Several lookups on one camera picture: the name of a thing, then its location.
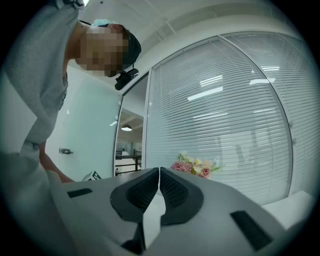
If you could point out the pink and white flower bouquet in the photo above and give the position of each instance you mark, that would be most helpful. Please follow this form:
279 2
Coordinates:
195 167

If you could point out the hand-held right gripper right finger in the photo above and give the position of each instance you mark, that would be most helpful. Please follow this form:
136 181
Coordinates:
220 200

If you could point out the glass wall with white blinds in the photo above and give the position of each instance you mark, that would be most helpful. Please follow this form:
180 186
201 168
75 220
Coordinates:
212 112

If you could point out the person's head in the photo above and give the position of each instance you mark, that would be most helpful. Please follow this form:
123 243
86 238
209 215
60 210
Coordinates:
100 50

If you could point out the black metal railing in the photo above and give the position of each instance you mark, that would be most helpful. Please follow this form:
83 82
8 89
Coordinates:
135 160

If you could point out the person's left forearm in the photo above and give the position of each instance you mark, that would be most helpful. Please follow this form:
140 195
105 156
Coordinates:
53 167

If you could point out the person's gray shirt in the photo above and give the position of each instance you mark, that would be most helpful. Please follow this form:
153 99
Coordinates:
37 75

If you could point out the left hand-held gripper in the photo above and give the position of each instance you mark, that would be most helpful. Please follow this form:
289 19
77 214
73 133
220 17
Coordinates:
92 176

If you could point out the frosted glass door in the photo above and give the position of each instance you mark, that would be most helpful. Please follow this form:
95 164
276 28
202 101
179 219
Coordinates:
90 120

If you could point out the black head-mounted camera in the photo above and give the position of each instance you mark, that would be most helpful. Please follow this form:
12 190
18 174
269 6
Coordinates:
126 78

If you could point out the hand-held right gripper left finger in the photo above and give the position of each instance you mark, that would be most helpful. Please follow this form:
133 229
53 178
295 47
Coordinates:
100 200

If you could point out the round pendant lamp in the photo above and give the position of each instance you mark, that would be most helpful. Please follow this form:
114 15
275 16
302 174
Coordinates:
127 128

